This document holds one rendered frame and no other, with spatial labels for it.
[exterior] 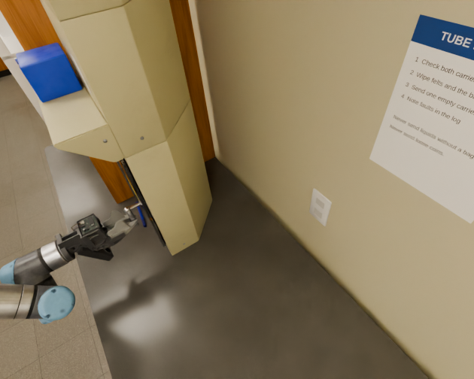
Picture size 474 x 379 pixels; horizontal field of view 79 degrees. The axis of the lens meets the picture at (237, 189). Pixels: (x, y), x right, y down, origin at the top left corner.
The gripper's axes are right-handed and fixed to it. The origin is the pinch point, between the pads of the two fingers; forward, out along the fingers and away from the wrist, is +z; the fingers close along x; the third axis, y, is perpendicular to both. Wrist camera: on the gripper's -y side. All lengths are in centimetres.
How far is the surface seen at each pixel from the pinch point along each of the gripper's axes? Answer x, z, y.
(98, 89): -5.3, 6.8, 44.3
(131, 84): -5.3, 13.2, 43.0
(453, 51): -47, 49, 52
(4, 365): 49, -104, -115
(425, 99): -46, 49, 44
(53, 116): 6.5, -3.7, 36.6
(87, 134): -5.3, 1.0, 36.2
